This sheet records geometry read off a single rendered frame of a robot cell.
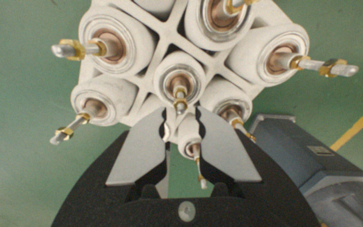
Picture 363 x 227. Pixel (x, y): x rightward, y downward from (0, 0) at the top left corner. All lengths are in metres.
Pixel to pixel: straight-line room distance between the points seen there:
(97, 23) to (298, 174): 0.59
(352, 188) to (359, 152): 0.79
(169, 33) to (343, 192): 0.55
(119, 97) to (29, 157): 0.90
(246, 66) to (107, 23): 0.22
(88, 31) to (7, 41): 0.49
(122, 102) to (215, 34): 0.20
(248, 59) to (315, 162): 0.38
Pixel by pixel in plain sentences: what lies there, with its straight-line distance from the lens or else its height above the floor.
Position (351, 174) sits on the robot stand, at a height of 0.30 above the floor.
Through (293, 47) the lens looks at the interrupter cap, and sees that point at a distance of 0.26.
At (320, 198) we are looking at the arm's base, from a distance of 0.52.
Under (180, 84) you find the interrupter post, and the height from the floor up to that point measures 0.27.
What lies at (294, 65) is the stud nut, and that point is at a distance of 0.23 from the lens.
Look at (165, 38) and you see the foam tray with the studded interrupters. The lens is 0.27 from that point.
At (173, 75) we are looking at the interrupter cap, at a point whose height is 0.25.
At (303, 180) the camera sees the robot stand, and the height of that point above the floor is 0.27.
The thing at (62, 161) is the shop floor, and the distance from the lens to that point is 1.01.
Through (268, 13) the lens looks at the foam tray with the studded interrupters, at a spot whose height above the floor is 0.18.
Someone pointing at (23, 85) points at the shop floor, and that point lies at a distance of 0.76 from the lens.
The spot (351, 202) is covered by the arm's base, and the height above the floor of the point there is 0.34.
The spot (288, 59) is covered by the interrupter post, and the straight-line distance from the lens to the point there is 0.23.
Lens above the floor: 0.45
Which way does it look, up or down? 59 degrees down
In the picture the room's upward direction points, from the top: 177 degrees clockwise
